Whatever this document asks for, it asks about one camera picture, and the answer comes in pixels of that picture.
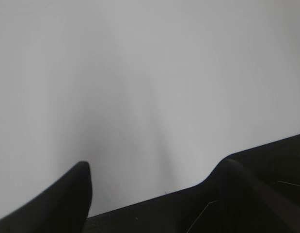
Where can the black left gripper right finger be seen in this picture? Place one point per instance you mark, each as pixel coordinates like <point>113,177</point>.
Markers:
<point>245,204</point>

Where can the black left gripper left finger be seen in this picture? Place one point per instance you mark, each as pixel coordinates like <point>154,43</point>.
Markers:
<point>62,208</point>

